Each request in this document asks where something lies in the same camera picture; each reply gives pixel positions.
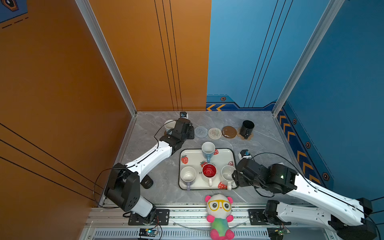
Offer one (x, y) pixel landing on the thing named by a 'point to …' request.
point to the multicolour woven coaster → (214, 133)
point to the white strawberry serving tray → (193, 157)
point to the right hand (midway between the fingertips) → (236, 177)
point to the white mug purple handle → (188, 174)
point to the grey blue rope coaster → (201, 131)
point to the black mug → (246, 128)
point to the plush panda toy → (219, 208)
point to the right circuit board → (276, 233)
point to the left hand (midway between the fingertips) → (190, 126)
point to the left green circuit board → (147, 232)
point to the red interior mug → (209, 170)
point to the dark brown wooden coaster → (229, 132)
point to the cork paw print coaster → (249, 138)
